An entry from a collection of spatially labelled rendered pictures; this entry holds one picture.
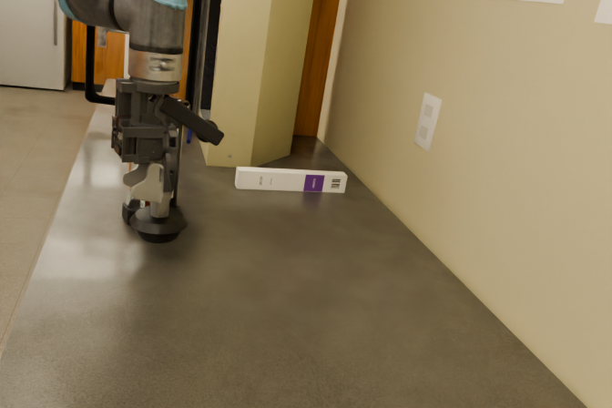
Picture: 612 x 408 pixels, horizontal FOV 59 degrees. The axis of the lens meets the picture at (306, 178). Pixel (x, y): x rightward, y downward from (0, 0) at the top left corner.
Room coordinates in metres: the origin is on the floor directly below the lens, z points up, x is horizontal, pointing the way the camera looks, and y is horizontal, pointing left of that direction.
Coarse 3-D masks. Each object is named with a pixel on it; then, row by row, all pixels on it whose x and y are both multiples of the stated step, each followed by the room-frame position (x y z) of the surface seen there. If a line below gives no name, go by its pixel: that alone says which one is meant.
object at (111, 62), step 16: (192, 0) 1.55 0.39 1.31; (96, 32) 1.51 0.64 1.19; (112, 32) 1.51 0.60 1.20; (96, 48) 1.51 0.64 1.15; (112, 48) 1.51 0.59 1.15; (96, 64) 1.51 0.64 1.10; (112, 64) 1.51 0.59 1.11; (96, 80) 1.51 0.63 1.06; (112, 80) 1.51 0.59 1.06; (112, 96) 1.51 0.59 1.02; (176, 96) 1.54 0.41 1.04
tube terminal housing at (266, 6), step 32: (224, 0) 1.26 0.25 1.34; (256, 0) 1.29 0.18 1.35; (288, 0) 1.36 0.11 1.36; (224, 32) 1.27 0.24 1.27; (256, 32) 1.29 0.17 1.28; (288, 32) 1.38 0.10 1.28; (224, 64) 1.27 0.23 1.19; (256, 64) 1.29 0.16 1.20; (288, 64) 1.40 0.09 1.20; (224, 96) 1.27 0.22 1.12; (256, 96) 1.29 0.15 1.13; (288, 96) 1.42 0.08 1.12; (224, 128) 1.27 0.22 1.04; (256, 128) 1.30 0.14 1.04; (288, 128) 1.45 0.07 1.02; (224, 160) 1.28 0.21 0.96; (256, 160) 1.32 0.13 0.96
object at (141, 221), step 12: (156, 204) 0.77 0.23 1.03; (168, 204) 0.79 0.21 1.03; (132, 216) 0.78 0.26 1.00; (144, 216) 0.77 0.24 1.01; (156, 216) 0.77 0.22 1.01; (168, 216) 0.79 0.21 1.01; (180, 216) 0.79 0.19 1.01; (144, 228) 0.75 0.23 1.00; (156, 228) 0.75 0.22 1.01; (168, 228) 0.76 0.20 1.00; (180, 228) 0.77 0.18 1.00; (156, 240) 0.75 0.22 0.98; (168, 240) 0.77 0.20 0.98
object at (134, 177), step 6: (150, 162) 0.81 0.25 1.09; (138, 168) 0.79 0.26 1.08; (144, 168) 0.79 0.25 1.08; (126, 174) 0.78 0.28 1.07; (132, 174) 0.79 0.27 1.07; (138, 174) 0.79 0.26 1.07; (144, 174) 0.80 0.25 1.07; (126, 180) 0.78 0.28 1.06; (132, 180) 0.79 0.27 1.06; (138, 180) 0.79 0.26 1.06; (132, 186) 0.79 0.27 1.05; (150, 204) 0.80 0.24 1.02
